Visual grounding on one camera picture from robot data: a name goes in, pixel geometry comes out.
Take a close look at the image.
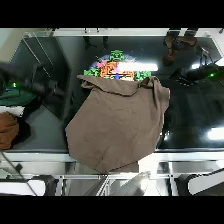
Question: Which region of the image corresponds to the black cable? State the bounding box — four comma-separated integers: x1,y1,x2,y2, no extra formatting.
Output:
0,150,38,197

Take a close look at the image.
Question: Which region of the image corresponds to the green garment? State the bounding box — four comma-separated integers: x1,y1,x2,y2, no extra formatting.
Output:
0,87,38,108

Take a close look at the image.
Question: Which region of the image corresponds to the silver frame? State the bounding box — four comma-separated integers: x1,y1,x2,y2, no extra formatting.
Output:
0,28,224,197

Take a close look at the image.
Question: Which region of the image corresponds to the white garment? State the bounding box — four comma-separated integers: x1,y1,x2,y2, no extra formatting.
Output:
0,105,26,118

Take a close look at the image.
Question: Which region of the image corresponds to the brown shirt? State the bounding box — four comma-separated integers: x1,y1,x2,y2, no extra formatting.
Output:
65,73,171,174

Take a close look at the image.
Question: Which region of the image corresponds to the black garment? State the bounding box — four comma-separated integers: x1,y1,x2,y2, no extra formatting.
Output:
11,95,44,148

